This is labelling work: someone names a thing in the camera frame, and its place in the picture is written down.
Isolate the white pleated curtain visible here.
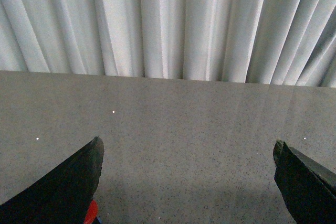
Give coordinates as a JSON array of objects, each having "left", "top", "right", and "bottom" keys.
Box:
[{"left": 1, "top": 0, "right": 335, "bottom": 87}]

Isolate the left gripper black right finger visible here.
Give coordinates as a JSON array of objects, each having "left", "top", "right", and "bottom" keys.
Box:
[{"left": 273, "top": 140, "right": 335, "bottom": 223}]

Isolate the red push button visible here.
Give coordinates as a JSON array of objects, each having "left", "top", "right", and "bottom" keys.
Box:
[{"left": 83, "top": 200, "right": 100, "bottom": 224}]

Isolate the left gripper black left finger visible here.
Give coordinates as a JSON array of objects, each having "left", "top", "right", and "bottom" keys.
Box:
[{"left": 1, "top": 137, "right": 104, "bottom": 223}]

